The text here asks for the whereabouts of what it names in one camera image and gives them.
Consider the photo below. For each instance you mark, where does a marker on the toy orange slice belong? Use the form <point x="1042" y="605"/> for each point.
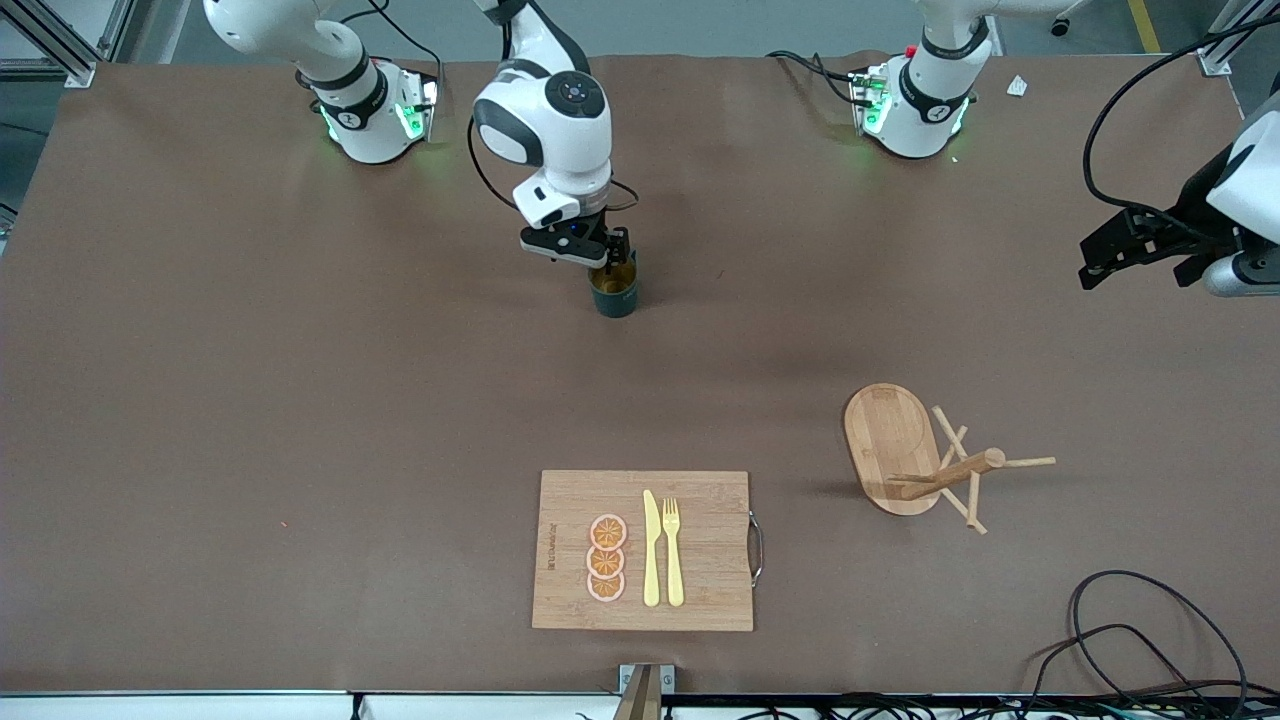
<point x="608" y="532"/>

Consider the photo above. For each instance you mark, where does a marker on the yellow plastic fork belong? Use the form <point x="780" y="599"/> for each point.
<point x="674" y="570"/>

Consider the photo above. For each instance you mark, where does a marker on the yellow plastic knife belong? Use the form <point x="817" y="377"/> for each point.
<point x="651" y="560"/>

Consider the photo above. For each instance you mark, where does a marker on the office chair castor leg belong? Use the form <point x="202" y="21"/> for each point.
<point x="1058" y="27"/>

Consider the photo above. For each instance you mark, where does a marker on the dark teal cup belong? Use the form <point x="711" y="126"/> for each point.
<point x="615" y="300"/>

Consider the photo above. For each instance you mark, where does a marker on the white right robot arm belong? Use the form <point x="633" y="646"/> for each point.
<point x="560" y="130"/>

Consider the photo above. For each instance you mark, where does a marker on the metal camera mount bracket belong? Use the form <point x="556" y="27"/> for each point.
<point x="640" y="695"/>

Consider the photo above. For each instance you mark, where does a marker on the bamboo cutting board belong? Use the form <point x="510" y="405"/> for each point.
<point x="700" y="500"/>

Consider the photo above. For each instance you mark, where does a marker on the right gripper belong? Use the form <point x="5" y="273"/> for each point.
<point x="612" y="247"/>

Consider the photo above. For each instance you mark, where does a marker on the white paper scrap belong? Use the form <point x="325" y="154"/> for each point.
<point x="1017" y="86"/>

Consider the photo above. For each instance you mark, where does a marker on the white table edge rail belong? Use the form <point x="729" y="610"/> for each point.
<point x="200" y="708"/>

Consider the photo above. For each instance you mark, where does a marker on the brown table cover sheet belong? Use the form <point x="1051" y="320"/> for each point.
<point x="400" y="450"/>

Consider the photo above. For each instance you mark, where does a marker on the wooden mug tree stand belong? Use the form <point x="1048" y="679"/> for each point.
<point x="885" y="440"/>

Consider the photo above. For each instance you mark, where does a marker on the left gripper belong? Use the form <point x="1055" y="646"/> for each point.
<point x="1187" y="212"/>

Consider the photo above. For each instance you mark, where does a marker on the aluminium frame post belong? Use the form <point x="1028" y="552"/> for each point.
<point x="1215" y="62"/>
<point x="75" y="72"/>

